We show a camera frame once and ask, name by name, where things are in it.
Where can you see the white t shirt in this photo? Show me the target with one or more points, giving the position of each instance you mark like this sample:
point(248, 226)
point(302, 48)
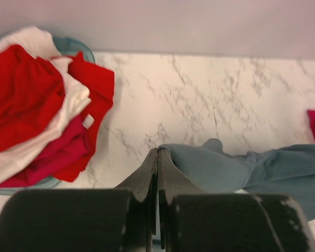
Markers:
point(37, 42)

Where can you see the teal laundry basket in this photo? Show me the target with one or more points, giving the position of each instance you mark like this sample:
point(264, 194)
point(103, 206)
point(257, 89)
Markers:
point(69, 47)

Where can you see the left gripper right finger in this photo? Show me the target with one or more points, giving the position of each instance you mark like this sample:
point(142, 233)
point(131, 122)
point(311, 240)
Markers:
point(171, 183)

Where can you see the magenta t shirt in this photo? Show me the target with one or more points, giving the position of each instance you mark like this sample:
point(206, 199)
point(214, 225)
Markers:
point(71, 146)

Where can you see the grey-blue t shirt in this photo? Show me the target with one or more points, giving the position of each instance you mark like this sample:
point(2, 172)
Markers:
point(289, 170)

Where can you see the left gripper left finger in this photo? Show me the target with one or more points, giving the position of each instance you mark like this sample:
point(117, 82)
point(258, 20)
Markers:
point(140, 223)

